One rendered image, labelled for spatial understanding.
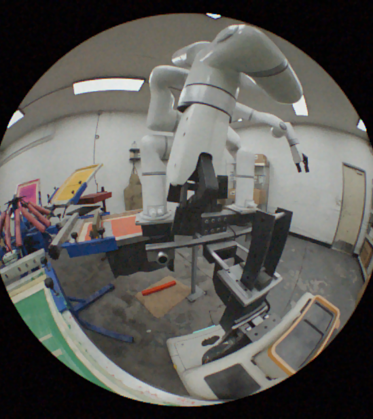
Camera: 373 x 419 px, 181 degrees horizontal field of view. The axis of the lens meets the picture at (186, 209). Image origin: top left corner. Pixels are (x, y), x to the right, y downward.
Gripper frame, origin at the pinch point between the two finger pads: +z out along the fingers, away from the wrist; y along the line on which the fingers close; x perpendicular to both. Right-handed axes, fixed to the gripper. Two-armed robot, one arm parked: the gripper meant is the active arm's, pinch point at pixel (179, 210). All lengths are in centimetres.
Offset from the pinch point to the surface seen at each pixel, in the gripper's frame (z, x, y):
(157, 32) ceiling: -151, -50, -90
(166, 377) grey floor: 112, 1, 60
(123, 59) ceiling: -130, -88, -135
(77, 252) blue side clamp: 42, -42, -19
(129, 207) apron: 140, -49, -233
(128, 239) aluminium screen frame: 39, -14, -32
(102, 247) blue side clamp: 40, -28, -25
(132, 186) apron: 97, -49, -252
